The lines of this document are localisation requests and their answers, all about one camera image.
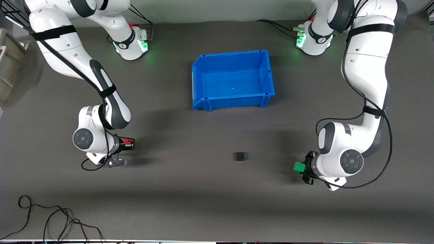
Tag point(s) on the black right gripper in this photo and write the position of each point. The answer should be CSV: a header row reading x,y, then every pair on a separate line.
x,y
124,145

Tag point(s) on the dark grey table mat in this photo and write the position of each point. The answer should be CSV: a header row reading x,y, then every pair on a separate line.
x,y
203,189

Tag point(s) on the beige plastic crate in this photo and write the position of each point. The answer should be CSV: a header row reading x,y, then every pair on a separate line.
x,y
10,67

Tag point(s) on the blue plastic storage bin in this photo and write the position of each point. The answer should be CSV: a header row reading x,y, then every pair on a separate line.
x,y
234,84

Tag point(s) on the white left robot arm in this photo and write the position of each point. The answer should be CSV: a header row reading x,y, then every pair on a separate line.
x,y
366,67

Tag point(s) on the small green cube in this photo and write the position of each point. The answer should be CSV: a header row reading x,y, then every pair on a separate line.
x,y
299,166

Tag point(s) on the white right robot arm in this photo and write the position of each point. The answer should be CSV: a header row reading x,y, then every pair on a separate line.
x,y
64,51

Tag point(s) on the small black cube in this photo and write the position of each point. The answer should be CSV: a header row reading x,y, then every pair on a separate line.
x,y
240,156

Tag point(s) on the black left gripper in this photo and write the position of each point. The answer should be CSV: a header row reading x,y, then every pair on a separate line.
x,y
308,166

